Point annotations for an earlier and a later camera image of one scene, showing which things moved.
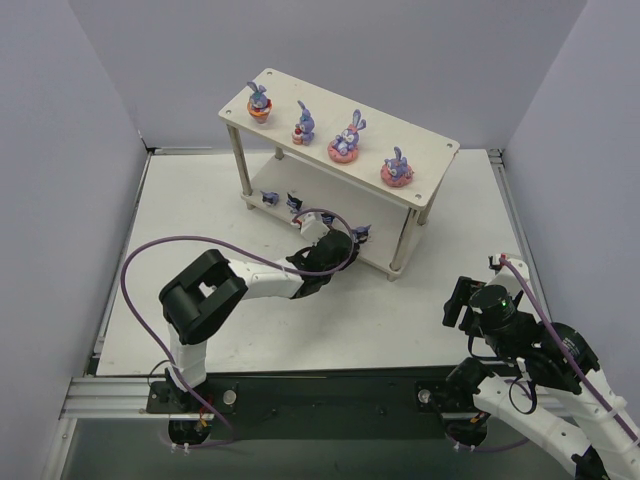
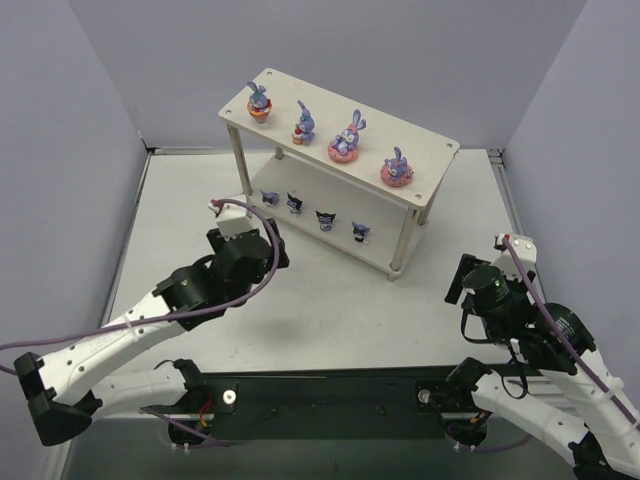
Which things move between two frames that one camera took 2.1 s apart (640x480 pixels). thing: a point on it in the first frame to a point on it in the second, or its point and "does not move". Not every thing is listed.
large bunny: [343, 147] does not move
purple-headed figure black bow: [361, 233] does not move
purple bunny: [259, 104] does not move
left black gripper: [342, 242] to [279, 245]
